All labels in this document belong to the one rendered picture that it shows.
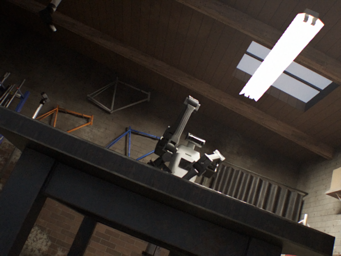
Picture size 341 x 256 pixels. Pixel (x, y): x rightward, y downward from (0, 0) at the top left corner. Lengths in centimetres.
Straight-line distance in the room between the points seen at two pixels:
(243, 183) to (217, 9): 242
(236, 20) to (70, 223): 333
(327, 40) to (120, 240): 346
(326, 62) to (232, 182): 208
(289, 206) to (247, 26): 267
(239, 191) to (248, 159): 76
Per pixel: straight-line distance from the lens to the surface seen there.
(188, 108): 210
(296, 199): 464
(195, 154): 258
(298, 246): 69
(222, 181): 431
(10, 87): 486
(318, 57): 313
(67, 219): 452
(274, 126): 425
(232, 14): 303
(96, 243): 445
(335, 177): 380
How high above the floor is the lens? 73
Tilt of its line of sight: 21 degrees up
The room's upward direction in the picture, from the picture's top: 22 degrees clockwise
